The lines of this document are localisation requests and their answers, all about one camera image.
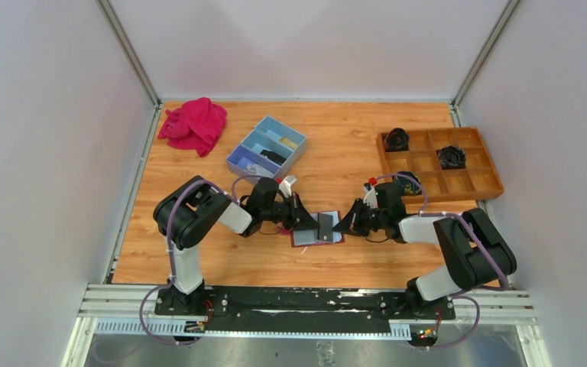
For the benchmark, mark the silver VIP card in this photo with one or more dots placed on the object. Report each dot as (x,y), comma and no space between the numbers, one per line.
(253,168)

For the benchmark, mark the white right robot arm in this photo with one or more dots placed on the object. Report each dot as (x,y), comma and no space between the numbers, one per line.
(474,251)

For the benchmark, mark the blue compartment organizer box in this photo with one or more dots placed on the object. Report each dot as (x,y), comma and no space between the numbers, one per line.
(270,149)

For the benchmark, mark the aluminium frame rail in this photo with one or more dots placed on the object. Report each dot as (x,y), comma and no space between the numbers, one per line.
(130,309)

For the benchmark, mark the wooden compartment tray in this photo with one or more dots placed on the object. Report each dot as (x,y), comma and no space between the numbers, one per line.
(478,181)

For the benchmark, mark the dark card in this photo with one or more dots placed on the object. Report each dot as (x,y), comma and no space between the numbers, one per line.
(325,232)

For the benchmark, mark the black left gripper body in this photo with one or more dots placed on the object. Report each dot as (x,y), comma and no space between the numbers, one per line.
(296,212)

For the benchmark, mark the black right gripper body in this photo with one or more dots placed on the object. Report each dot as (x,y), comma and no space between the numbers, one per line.
(359,215)

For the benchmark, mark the crumpled pink cloth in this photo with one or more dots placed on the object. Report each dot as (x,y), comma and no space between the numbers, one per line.
(196,125)

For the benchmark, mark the gold card in box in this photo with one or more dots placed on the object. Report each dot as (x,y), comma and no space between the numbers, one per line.
(288,143)

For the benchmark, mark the red leather card holder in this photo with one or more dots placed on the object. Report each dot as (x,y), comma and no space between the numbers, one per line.
(310,237)

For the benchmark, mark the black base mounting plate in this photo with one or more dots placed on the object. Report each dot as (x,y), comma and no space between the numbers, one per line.
(299,310)

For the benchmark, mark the black item in box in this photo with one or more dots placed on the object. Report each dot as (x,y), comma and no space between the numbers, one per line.
(273,156)

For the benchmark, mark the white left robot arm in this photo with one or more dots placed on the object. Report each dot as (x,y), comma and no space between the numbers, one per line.
(186,216)

